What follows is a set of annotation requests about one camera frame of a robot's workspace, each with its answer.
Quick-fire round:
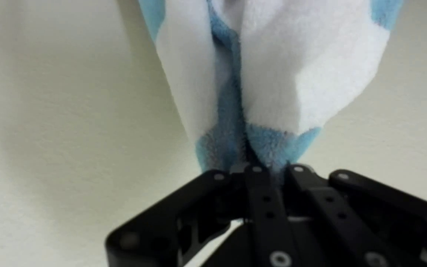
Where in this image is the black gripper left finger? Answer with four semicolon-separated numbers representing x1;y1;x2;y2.
105;167;293;267

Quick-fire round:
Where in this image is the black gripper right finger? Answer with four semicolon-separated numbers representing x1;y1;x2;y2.
284;165;427;267

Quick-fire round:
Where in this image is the blue and white towel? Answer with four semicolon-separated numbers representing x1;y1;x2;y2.
137;0;404;172

